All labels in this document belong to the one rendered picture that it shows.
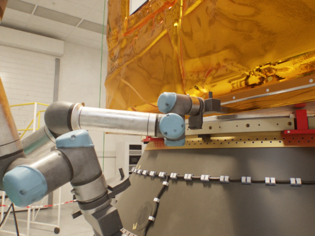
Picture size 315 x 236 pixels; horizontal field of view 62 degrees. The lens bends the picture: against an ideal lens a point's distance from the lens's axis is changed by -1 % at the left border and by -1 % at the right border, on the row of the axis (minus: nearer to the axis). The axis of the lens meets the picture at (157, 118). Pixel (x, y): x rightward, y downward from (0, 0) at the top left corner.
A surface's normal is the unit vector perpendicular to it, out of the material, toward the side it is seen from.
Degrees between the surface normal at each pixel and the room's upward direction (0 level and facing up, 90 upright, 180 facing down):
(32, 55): 90
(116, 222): 97
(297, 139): 62
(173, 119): 90
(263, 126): 90
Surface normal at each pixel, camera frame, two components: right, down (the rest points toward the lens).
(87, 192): 0.06, 0.18
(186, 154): -0.65, -0.54
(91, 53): 0.58, -0.11
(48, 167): 0.49, -0.60
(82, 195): -0.23, 0.26
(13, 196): -0.58, 0.32
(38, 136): -0.18, -0.24
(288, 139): -0.29, -0.59
